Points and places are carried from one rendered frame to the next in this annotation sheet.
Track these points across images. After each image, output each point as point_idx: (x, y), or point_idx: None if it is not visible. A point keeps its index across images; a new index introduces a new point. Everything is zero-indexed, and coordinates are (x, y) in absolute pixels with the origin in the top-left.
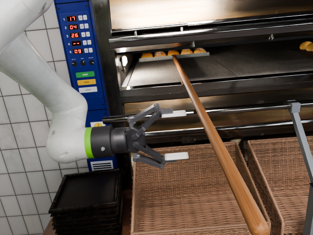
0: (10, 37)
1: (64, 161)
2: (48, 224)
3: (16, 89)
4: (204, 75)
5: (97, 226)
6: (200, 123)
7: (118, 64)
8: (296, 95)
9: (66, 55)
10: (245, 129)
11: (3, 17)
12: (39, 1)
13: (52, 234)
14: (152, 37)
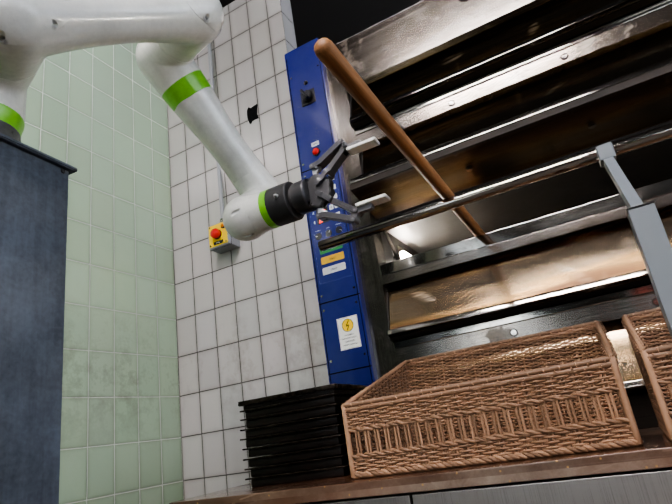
0: (171, 15)
1: (235, 222)
2: (249, 483)
3: (251, 290)
4: None
5: (306, 436)
6: (514, 296)
7: (380, 236)
8: None
9: (310, 227)
10: (614, 296)
11: (168, 0)
12: (201, 8)
13: (247, 485)
14: (402, 162)
